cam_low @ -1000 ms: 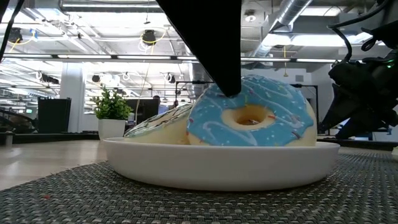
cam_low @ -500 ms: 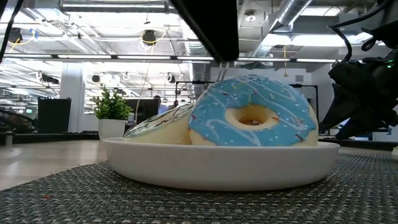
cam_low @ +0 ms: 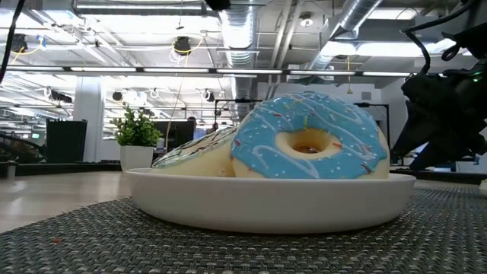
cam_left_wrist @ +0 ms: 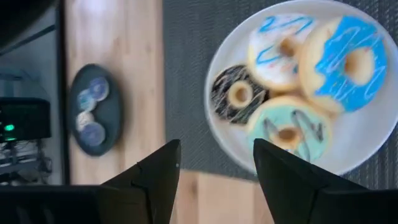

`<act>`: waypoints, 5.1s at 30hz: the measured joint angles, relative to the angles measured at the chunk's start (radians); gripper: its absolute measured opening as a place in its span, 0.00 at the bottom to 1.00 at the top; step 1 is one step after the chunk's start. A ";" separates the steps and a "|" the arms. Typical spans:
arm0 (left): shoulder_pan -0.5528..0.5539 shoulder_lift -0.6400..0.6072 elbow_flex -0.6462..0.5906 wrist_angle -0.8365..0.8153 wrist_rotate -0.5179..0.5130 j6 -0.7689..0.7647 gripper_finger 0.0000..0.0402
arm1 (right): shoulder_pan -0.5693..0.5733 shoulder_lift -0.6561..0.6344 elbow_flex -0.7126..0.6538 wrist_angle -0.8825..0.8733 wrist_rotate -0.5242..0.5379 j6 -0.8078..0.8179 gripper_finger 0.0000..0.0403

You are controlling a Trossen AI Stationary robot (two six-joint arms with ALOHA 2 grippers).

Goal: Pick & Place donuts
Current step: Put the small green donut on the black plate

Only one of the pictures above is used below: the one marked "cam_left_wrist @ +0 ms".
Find large white donut blue drizzle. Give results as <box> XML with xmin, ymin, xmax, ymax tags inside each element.
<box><xmin>248</xmin><ymin>14</ymin><xmax>318</xmax><ymax>93</ymax></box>

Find black aluminium table frame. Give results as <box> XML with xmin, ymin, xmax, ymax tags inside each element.
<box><xmin>55</xmin><ymin>0</ymin><xmax>72</xmax><ymax>186</ymax></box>

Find tangled cables under box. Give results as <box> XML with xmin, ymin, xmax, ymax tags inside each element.
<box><xmin>0</xmin><ymin>139</ymin><xmax>53</xmax><ymax>184</ymax></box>

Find black device box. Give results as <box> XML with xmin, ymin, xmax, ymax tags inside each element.
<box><xmin>0</xmin><ymin>96</ymin><xmax>52</xmax><ymax>143</ymax></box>

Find small purple frosted donut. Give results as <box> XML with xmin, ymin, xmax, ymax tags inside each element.
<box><xmin>79</xmin><ymin>122</ymin><xmax>106</xmax><ymax>147</ymax></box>
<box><xmin>88</xmin><ymin>77</ymin><xmax>110</xmax><ymax>102</ymax></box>

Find small white frosted donut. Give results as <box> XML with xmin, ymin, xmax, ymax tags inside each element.
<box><xmin>75</xmin><ymin>111</ymin><xmax>95</xmax><ymax>132</ymax></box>

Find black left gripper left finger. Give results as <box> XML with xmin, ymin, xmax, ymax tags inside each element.
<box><xmin>0</xmin><ymin>139</ymin><xmax>182</xmax><ymax>224</ymax></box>

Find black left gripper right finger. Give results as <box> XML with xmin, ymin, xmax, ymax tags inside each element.
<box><xmin>252</xmin><ymin>138</ymin><xmax>398</xmax><ymax>224</ymax></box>

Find chocolate frosted donut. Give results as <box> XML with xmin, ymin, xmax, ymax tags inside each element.
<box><xmin>210</xmin><ymin>64</ymin><xmax>271</xmax><ymax>125</ymax></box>

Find large blue frosted donut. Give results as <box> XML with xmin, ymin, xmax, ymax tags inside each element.
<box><xmin>298</xmin><ymin>15</ymin><xmax>389</xmax><ymax>113</ymax></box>

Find dark grey round plate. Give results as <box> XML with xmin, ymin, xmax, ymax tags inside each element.
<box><xmin>68</xmin><ymin>63</ymin><xmax>124</xmax><ymax>157</ymax></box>

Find grey woven placemat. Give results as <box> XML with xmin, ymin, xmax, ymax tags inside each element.
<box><xmin>162</xmin><ymin>0</ymin><xmax>398</xmax><ymax>190</ymax></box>

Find large mint donut dark drizzle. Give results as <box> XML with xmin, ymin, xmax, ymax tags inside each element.
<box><xmin>247</xmin><ymin>95</ymin><xmax>333</xmax><ymax>162</ymax></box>

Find white round plate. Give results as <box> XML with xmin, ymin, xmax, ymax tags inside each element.
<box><xmin>203</xmin><ymin>0</ymin><xmax>398</xmax><ymax>177</ymax></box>

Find small teal frosted donut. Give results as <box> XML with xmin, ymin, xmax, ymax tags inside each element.
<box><xmin>76</xmin><ymin>89</ymin><xmax>97</xmax><ymax>112</ymax></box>

